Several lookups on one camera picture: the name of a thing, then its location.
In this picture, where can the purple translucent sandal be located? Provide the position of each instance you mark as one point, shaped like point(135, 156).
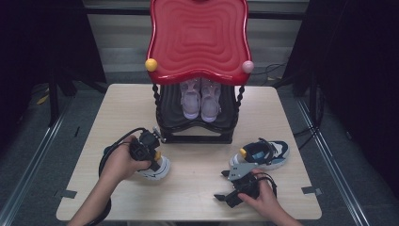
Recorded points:
point(210, 102)
point(190, 100)

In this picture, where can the black metal stand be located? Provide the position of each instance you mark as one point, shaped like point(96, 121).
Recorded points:
point(313, 94)
point(53, 97)

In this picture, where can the red and black shoe rack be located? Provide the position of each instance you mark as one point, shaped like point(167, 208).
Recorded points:
point(199, 40)

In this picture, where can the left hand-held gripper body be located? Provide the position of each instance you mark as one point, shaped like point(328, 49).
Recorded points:
point(144, 147)

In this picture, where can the metal floor rail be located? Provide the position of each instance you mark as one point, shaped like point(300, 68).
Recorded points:
point(332, 157)
point(34, 160)

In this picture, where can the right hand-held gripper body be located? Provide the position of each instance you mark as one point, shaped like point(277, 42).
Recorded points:
point(241, 171)

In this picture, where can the grey tape piece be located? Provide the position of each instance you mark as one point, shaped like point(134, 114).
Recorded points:
point(69, 194)
point(311, 190)

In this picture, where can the person's left hand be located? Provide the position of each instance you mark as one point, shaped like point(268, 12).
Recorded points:
point(122, 163)

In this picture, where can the yellow floor marker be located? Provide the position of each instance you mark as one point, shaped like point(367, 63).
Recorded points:
point(42, 99)

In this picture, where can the person's right hand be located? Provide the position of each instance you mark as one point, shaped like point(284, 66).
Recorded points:
point(265, 201)

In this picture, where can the navy and white sneaker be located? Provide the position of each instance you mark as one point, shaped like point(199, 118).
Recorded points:
point(160, 171)
point(269, 150)

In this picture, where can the black tape strip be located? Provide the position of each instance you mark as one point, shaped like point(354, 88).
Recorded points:
point(77, 132)

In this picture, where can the dark curtain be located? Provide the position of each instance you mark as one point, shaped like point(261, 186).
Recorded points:
point(360, 78)
point(37, 37)

